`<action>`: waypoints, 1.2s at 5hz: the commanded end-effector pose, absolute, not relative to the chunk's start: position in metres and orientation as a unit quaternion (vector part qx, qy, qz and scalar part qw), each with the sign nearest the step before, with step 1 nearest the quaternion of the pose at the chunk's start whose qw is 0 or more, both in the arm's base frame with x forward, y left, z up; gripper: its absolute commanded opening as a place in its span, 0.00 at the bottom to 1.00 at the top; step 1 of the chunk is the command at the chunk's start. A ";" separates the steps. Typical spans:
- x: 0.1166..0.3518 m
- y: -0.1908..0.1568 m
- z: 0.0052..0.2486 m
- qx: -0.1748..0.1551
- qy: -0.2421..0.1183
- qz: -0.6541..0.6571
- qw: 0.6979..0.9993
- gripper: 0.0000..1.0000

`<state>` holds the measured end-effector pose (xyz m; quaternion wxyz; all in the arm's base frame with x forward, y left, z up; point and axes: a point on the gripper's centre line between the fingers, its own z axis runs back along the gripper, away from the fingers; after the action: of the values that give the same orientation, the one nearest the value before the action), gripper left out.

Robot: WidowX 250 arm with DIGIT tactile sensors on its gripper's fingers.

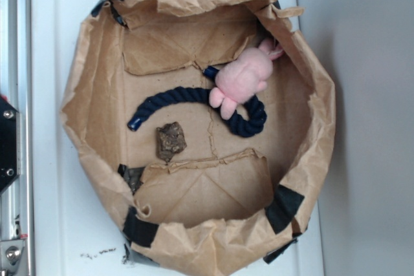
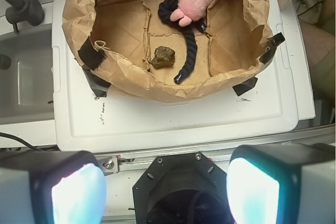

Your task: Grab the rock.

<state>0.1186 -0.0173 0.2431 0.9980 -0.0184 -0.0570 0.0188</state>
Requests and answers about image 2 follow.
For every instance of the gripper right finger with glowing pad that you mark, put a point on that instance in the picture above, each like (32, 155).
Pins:
(282, 183)

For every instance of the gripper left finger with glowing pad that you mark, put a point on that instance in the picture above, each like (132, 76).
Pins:
(52, 187)

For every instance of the dark olive rock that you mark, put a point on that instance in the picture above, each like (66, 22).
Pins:
(163, 57)

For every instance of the white plastic bin lid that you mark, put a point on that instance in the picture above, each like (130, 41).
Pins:
(121, 122)

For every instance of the black tape strip lower right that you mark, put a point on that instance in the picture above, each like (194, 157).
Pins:
(245, 86)

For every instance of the black tape strip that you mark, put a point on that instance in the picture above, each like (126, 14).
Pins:
(91, 57)
(245, 86)
(273, 43)

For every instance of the grey tape strip lower left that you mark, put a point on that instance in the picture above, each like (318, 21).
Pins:
(98, 86)

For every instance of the black tape strip left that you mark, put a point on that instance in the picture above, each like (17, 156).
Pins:
(91, 57)

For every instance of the brown paper bag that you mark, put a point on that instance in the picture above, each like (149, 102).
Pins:
(129, 31)

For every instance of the pink plush toy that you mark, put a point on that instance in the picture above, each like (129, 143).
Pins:
(189, 11)

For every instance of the black octagonal mount plate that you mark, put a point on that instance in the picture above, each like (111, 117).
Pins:
(183, 188)

